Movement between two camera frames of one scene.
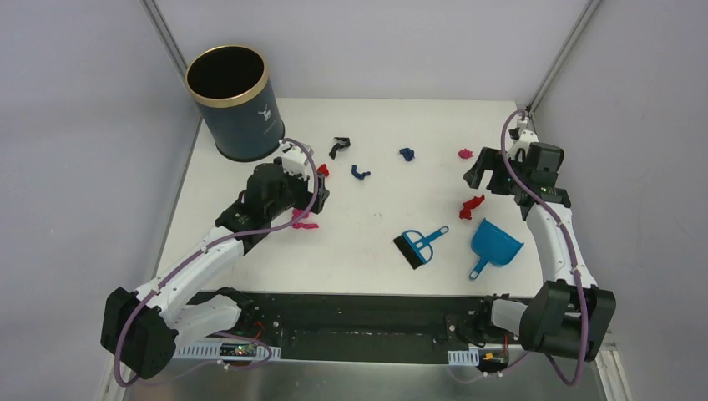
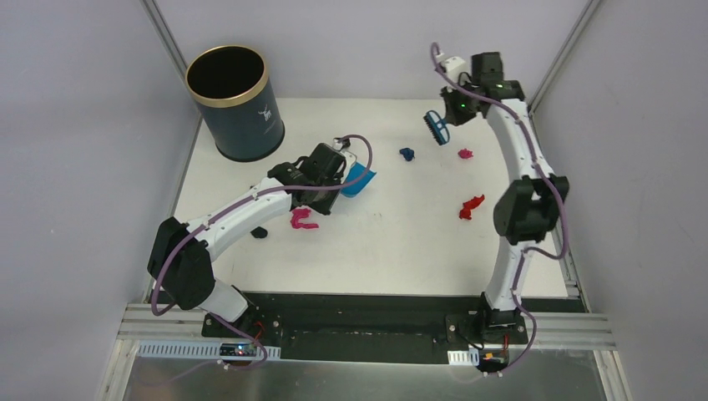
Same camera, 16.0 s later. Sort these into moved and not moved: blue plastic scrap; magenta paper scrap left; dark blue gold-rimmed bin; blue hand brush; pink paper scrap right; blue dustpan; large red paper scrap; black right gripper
Moved: blue dustpan; black right gripper; blue hand brush
Not moved: large red paper scrap; blue plastic scrap; dark blue gold-rimmed bin; pink paper scrap right; magenta paper scrap left
